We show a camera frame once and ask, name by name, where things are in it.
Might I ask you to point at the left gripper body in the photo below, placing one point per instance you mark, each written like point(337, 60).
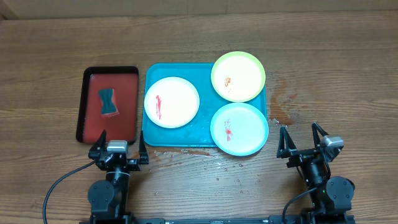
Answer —
point(133, 165)

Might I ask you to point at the black red-lined tray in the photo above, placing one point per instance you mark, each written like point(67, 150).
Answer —
point(125, 82)

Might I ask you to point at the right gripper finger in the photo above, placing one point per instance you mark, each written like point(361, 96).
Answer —
point(316, 131)
point(286, 144)

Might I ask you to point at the teal plastic tray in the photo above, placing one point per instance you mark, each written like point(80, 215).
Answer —
point(196, 133)

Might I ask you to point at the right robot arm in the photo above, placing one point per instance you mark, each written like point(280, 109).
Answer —
point(331, 196)

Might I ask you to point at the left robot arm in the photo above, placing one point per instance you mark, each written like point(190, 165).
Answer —
point(108, 197)

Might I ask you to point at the white plate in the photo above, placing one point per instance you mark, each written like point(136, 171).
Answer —
point(171, 102)

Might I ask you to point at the light blue plate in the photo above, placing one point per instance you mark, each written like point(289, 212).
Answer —
point(239, 129)

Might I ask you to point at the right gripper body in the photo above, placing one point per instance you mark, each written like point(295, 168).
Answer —
point(311, 170)

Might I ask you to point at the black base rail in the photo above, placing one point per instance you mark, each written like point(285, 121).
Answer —
point(273, 219)

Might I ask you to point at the yellow-green plate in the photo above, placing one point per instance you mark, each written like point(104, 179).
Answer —
point(238, 76)

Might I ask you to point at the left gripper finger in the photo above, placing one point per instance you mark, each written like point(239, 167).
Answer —
point(143, 154)
point(99, 145)

